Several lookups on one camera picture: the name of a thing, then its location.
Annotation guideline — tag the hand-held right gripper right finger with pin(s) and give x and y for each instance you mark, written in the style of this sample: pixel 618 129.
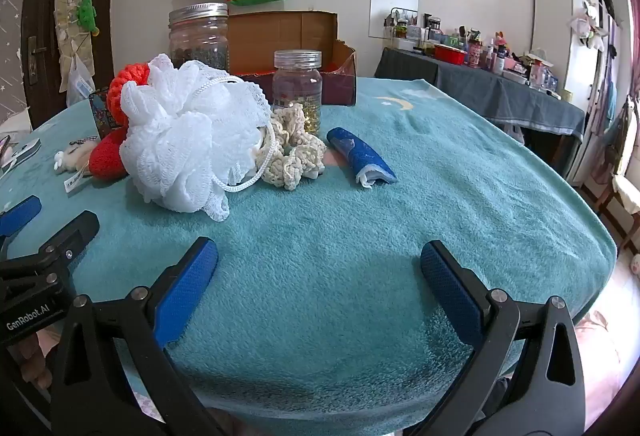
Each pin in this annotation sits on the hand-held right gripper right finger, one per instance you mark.
pixel 450 291

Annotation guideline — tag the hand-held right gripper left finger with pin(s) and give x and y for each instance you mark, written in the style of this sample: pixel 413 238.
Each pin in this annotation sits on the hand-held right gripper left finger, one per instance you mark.
pixel 187 286

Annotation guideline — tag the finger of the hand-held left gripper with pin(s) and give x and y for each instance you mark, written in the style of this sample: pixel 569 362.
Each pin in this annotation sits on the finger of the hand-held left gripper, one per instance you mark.
pixel 75 231
pixel 20 213

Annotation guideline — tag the red heart plush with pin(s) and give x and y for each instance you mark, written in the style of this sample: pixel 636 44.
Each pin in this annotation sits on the red heart plush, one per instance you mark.
pixel 107 156

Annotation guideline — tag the white mesh bath pouf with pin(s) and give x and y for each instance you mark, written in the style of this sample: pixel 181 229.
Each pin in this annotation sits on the white mesh bath pouf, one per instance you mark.
pixel 190 136

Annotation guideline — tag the orange-red knit ball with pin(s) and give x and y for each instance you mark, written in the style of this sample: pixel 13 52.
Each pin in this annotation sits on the orange-red knit ball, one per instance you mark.
pixel 125 86

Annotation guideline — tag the blue cloth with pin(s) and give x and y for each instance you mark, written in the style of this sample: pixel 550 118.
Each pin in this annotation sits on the blue cloth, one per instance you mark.
pixel 360 156

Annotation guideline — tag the cream crocheted scrunchie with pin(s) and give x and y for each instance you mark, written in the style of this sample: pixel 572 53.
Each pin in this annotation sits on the cream crocheted scrunchie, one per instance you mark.
pixel 295 156

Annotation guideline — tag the cardboard box red lining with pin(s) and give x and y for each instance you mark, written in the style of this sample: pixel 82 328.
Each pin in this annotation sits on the cardboard box red lining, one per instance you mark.
pixel 290 41

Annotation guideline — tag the person's left hand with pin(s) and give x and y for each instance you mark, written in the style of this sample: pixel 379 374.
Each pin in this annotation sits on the person's left hand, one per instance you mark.
pixel 30 358

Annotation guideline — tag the white charger device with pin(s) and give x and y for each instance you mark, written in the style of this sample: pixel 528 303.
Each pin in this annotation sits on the white charger device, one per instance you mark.
pixel 22 152

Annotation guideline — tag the floral patterned tin box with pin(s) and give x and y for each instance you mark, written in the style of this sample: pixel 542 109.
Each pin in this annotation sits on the floral patterned tin box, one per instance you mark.
pixel 100 111

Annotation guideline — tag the clear plastic bag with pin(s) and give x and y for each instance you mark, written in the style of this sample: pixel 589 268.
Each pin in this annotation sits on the clear plastic bag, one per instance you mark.
pixel 80 84

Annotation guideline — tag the side table with toiletries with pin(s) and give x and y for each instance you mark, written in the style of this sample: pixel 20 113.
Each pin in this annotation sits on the side table with toiletries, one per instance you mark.
pixel 480 91

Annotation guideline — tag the beige hanging organizer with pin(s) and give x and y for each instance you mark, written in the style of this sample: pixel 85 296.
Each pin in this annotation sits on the beige hanging organizer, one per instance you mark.
pixel 67 16

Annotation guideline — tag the dark brown door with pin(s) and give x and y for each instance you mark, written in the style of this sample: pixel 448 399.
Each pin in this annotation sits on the dark brown door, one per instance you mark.
pixel 42 6

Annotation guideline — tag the green plush toy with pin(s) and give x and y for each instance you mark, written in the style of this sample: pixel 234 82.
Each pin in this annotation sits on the green plush toy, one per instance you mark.
pixel 87 14

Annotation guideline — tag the small glass jar yellow capsules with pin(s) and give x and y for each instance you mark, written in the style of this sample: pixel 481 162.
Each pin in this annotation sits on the small glass jar yellow capsules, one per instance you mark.
pixel 297 86

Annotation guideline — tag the large glass jar metal lid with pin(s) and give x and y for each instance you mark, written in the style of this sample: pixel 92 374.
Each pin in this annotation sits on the large glass jar metal lid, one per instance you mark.
pixel 197 36

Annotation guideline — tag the red basin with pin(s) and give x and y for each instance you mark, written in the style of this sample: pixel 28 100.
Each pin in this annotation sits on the red basin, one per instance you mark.
pixel 450 54

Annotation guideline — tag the clutter of cosmetic bottles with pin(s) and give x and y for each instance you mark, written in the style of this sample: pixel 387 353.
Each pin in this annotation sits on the clutter of cosmetic bottles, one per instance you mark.
pixel 490 54

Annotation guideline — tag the white cabinet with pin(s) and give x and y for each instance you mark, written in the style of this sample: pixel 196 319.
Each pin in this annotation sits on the white cabinet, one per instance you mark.
pixel 555 41

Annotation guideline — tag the white hanging plush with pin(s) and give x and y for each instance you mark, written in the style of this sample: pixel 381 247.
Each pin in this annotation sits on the white hanging plush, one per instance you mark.
pixel 590 29

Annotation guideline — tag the pink curtain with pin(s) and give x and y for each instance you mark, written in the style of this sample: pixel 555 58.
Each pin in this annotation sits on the pink curtain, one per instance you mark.
pixel 634 46

